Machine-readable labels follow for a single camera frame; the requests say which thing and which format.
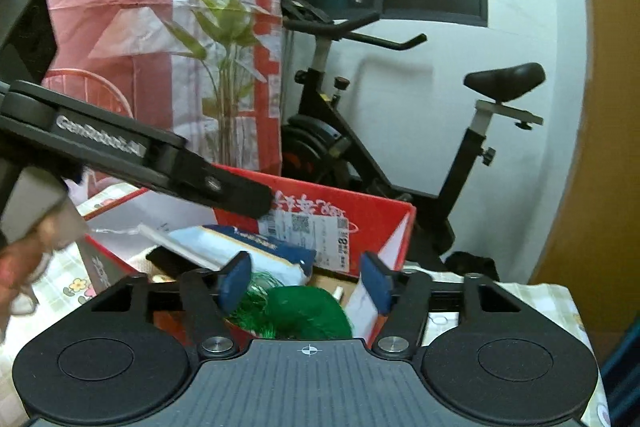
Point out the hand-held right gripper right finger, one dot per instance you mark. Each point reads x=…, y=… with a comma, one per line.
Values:
x=377, y=283

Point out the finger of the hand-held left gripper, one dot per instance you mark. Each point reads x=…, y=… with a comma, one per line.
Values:
x=235, y=194

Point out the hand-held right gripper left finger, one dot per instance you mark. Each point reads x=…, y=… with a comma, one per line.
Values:
x=235, y=283

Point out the red strawberry print cardboard box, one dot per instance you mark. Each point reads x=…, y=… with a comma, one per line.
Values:
x=380, y=227

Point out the person's left hand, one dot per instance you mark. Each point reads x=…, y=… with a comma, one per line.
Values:
x=20, y=267

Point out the blue and white packet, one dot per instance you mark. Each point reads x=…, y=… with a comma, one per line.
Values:
x=270, y=254

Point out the green mesh net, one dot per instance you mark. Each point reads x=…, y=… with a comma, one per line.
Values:
x=300, y=312

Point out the black cloth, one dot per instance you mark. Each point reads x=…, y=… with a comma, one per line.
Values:
x=165, y=263

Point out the white wrapped stick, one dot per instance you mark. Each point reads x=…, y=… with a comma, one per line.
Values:
x=170, y=243

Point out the black bundle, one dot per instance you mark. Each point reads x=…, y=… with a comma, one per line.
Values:
x=472, y=264

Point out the black exercise bike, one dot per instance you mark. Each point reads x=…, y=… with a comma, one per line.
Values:
x=360, y=167

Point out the green checked floral sheet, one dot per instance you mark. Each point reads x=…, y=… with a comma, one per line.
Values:
x=545, y=307

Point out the wooden door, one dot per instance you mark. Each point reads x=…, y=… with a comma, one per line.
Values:
x=610, y=82

